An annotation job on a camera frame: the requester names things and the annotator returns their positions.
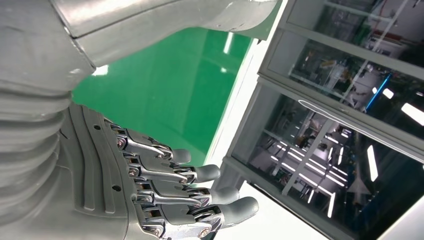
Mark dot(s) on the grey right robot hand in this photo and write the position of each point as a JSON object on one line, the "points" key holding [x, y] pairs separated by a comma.
{"points": [[99, 172]]}

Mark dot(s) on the green conveyor belt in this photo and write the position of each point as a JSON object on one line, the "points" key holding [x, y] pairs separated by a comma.
{"points": [[165, 92]]}

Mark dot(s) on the grey framed glass partition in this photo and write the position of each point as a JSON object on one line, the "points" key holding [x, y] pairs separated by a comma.
{"points": [[331, 116]]}

